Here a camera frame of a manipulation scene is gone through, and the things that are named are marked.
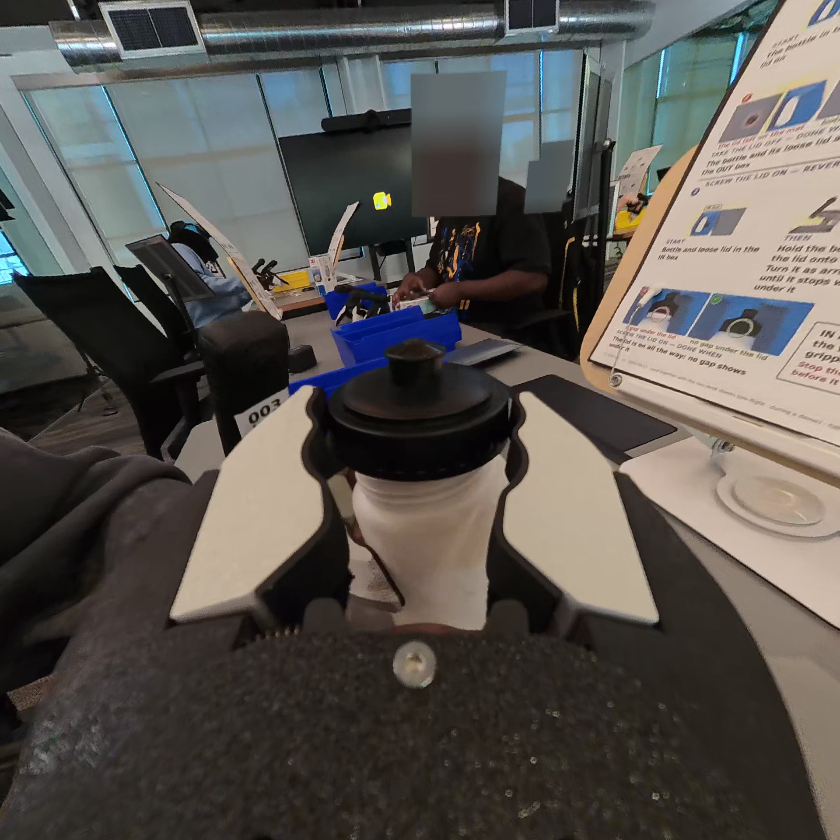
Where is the small standing sign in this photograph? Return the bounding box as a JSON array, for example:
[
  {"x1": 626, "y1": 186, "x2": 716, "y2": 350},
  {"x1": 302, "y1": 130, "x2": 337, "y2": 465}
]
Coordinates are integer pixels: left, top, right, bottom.
[{"x1": 617, "y1": 146, "x2": 664, "y2": 198}]

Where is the leaning white board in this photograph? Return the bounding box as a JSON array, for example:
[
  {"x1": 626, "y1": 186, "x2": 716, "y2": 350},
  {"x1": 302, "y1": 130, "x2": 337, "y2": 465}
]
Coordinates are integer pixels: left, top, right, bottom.
[{"x1": 156, "y1": 182, "x2": 284, "y2": 322}]

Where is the black stanchion pole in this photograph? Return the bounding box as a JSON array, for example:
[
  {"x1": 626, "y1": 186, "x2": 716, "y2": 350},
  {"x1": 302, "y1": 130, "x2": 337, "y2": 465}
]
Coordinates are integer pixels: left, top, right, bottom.
[{"x1": 587, "y1": 138, "x2": 618, "y2": 263}]

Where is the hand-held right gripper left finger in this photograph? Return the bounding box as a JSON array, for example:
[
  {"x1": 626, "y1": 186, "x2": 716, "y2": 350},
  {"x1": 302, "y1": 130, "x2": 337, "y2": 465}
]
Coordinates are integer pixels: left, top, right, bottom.
[{"x1": 169, "y1": 386, "x2": 352, "y2": 632}]

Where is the white plastic bottle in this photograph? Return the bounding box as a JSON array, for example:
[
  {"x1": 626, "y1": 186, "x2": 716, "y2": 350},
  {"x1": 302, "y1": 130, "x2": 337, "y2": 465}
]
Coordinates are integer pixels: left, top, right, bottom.
[{"x1": 351, "y1": 459, "x2": 509, "y2": 631}]

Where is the blue ribbed plastic bin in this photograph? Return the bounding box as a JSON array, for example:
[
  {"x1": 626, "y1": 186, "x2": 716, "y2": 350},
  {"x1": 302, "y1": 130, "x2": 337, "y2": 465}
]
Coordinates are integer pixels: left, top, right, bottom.
[{"x1": 331, "y1": 305, "x2": 462, "y2": 365}]

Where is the instruction sheet on wooden stand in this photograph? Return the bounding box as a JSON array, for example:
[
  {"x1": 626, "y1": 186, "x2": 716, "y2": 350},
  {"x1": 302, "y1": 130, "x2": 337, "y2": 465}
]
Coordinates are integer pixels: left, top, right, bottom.
[{"x1": 581, "y1": 0, "x2": 840, "y2": 631}]

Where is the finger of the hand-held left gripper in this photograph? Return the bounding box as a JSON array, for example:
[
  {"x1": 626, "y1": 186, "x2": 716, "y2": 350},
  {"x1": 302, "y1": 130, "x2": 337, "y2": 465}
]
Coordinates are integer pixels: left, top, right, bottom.
[
  {"x1": 346, "y1": 546, "x2": 406, "y2": 609},
  {"x1": 327, "y1": 472, "x2": 360, "y2": 527}
]

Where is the dark tray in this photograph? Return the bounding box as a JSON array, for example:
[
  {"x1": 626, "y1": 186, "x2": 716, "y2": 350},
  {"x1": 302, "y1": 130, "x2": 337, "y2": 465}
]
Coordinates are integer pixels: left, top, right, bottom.
[{"x1": 443, "y1": 339, "x2": 522, "y2": 366}]

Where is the black wall screen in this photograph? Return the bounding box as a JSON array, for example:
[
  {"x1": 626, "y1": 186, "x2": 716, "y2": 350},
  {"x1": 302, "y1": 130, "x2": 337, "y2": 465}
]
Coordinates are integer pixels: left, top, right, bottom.
[{"x1": 279, "y1": 128, "x2": 431, "y2": 257}]

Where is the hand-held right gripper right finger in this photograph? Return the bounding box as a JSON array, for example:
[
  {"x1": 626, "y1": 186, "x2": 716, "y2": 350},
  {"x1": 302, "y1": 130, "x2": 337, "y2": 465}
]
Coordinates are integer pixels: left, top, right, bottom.
[{"x1": 487, "y1": 390, "x2": 660, "y2": 637}]

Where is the person's left forearm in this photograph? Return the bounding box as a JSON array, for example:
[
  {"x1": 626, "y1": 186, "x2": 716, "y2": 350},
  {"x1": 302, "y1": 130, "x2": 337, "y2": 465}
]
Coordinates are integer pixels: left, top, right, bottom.
[{"x1": 0, "y1": 427, "x2": 221, "y2": 697}]

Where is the printed instruction sheet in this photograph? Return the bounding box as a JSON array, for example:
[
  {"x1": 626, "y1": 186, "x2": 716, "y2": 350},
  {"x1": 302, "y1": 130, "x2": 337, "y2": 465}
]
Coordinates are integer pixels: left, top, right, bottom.
[{"x1": 588, "y1": 0, "x2": 840, "y2": 450}]

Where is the black bottle lid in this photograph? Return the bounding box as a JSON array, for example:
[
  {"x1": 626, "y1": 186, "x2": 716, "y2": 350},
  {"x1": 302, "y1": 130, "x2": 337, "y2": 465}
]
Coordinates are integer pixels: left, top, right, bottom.
[{"x1": 326, "y1": 339, "x2": 513, "y2": 479}]

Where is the black camera bar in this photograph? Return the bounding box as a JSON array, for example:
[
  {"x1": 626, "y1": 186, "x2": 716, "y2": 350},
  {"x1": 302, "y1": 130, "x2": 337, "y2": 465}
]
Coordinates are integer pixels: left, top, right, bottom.
[{"x1": 322, "y1": 110, "x2": 414, "y2": 134}]

